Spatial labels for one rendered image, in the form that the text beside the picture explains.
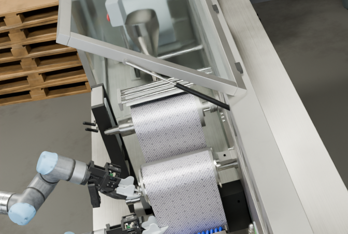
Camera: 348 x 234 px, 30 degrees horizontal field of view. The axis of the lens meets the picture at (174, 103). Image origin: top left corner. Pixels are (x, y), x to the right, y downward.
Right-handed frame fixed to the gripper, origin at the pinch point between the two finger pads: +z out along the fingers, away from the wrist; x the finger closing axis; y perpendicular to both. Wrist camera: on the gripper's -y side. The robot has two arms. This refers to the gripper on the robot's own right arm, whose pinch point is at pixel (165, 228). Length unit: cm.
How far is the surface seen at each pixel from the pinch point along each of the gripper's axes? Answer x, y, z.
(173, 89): 29.9, 36.1, 15.0
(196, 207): -0.2, 5.9, 12.4
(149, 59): -13, 75, 13
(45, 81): 295, -94, -92
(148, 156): 23.8, 14.4, -0.4
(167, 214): -0.3, 6.4, 2.3
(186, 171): 2.0, 20.8, 12.6
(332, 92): 201, -109, 116
